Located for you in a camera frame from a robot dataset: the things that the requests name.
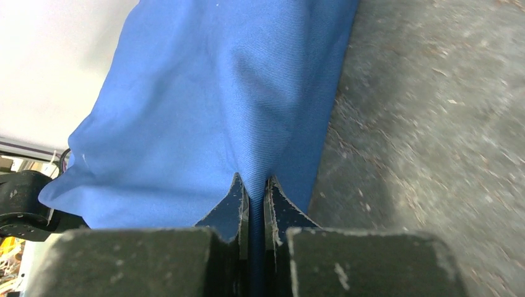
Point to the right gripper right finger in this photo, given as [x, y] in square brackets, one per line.
[304, 259]

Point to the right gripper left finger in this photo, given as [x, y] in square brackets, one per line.
[208, 259]

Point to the blue surgical drape cloth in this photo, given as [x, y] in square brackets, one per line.
[197, 92]

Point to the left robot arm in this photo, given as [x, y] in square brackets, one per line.
[23, 216]

